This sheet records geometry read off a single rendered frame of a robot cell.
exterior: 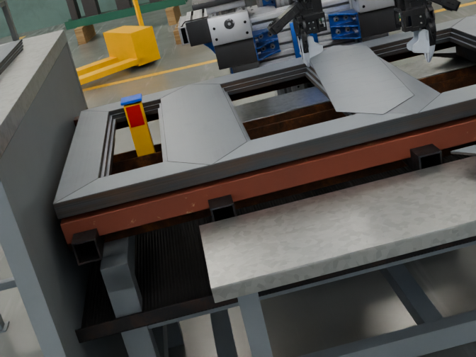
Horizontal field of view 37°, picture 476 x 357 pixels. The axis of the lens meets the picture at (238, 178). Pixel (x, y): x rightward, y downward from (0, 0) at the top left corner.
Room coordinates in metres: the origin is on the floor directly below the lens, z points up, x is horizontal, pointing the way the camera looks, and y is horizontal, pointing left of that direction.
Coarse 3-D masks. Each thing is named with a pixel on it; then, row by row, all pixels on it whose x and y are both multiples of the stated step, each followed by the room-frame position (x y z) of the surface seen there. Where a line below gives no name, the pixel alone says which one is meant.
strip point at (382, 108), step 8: (408, 96) 1.51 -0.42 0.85; (368, 104) 1.52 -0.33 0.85; (376, 104) 1.51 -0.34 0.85; (384, 104) 1.50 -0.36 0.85; (392, 104) 1.48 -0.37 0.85; (344, 112) 1.51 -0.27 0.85; (352, 112) 1.49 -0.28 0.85; (360, 112) 1.48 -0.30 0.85; (368, 112) 1.47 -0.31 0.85; (376, 112) 1.45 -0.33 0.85; (384, 112) 1.44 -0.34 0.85
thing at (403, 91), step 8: (400, 88) 1.59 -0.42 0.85; (360, 96) 1.59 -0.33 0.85; (368, 96) 1.58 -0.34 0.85; (376, 96) 1.57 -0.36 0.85; (384, 96) 1.55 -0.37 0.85; (392, 96) 1.54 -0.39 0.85; (400, 96) 1.52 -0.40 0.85; (336, 104) 1.58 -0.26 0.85; (344, 104) 1.56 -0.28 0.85; (352, 104) 1.55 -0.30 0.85; (360, 104) 1.54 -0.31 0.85
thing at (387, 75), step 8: (384, 72) 1.75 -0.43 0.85; (392, 72) 1.73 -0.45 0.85; (344, 80) 1.76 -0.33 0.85; (352, 80) 1.75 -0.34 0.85; (360, 80) 1.73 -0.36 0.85; (368, 80) 1.71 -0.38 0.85; (376, 80) 1.70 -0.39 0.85; (384, 80) 1.68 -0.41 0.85; (328, 88) 1.73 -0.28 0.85; (336, 88) 1.71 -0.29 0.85; (344, 88) 1.69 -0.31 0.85
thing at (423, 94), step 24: (384, 48) 2.04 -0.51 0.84; (288, 72) 2.03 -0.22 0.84; (312, 72) 1.96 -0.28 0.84; (432, 96) 1.48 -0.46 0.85; (120, 120) 2.00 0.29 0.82; (240, 120) 1.70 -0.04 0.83; (408, 120) 1.39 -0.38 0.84; (432, 120) 1.39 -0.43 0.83; (312, 144) 1.38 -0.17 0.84; (336, 144) 1.38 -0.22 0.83; (216, 168) 1.37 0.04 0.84; (240, 168) 1.37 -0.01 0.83; (120, 192) 1.36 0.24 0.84; (144, 192) 1.36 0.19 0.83
